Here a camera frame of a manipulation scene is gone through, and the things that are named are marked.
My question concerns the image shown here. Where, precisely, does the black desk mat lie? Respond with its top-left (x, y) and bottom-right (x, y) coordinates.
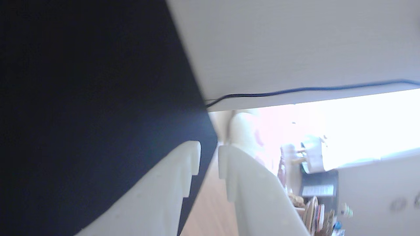
top-left (0, 0), bottom-right (218, 236)

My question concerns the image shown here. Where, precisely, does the white curved paper sheet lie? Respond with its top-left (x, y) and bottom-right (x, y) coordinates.
top-left (301, 135), bottom-right (326, 174)

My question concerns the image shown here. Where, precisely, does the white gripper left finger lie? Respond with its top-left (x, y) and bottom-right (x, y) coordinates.
top-left (75, 140), bottom-right (201, 236)

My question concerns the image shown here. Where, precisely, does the black cabinet with white label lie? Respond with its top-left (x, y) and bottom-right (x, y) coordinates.
top-left (300, 169), bottom-right (339, 210)

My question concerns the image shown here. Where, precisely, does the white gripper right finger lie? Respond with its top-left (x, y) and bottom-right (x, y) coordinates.
top-left (218, 145), bottom-right (311, 236)

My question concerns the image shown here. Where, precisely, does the thin black cable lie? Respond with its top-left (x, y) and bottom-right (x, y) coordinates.
top-left (205, 80), bottom-right (420, 108)

